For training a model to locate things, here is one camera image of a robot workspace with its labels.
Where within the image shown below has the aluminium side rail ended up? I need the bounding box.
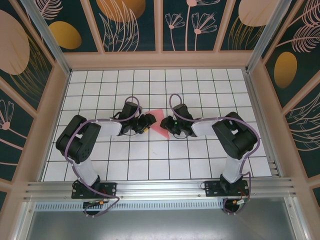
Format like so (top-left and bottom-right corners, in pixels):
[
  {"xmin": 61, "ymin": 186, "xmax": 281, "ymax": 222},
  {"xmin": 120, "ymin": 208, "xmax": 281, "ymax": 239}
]
[{"xmin": 243, "ymin": 71, "xmax": 285, "ymax": 180}]

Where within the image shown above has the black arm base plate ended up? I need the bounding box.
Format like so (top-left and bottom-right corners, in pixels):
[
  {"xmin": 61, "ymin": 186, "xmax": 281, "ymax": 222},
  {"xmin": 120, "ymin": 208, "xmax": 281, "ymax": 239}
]
[
  {"xmin": 204, "ymin": 179, "xmax": 250, "ymax": 199},
  {"xmin": 71, "ymin": 181, "xmax": 118, "ymax": 200}
]

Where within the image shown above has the perforated metal cable tray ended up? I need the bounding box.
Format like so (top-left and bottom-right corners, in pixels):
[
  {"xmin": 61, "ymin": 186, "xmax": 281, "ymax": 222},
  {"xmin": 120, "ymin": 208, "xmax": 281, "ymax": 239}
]
[{"xmin": 34, "ymin": 201, "xmax": 226, "ymax": 211}]

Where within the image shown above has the aluminium corner post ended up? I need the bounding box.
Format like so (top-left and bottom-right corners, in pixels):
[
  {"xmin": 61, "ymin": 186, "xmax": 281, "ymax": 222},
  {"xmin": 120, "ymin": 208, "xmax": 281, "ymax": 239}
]
[
  {"xmin": 19, "ymin": 0, "xmax": 72, "ymax": 77},
  {"xmin": 244, "ymin": 0, "xmax": 301, "ymax": 75}
]

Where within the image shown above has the purple cable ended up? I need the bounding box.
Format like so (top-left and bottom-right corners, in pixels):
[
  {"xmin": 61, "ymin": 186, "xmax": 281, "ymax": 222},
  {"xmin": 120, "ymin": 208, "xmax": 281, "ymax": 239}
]
[
  {"xmin": 63, "ymin": 96, "xmax": 141, "ymax": 218},
  {"xmin": 169, "ymin": 93, "xmax": 261, "ymax": 216}
]

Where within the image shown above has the pink paper sheet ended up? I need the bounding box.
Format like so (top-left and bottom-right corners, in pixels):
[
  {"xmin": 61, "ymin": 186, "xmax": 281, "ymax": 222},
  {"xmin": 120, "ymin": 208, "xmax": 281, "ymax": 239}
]
[{"xmin": 145, "ymin": 109, "xmax": 171, "ymax": 140}]

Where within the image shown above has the long aluminium mounting rail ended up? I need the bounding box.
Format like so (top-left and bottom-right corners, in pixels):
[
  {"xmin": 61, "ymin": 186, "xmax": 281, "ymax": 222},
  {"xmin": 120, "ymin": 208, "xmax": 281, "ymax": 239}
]
[{"xmin": 23, "ymin": 177, "xmax": 297, "ymax": 201}]

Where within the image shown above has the grey metal sheet panel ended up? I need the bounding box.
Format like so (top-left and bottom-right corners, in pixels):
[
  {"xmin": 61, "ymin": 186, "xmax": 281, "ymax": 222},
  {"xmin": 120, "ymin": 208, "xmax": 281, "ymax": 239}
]
[{"xmin": 24, "ymin": 197, "xmax": 301, "ymax": 240}]

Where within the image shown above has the aluminium frame strut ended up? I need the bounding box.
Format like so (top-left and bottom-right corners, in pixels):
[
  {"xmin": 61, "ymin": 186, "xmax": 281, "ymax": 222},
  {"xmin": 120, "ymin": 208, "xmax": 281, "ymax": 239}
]
[
  {"xmin": 13, "ymin": 201, "xmax": 37, "ymax": 240},
  {"xmin": 283, "ymin": 197, "xmax": 310, "ymax": 240}
]

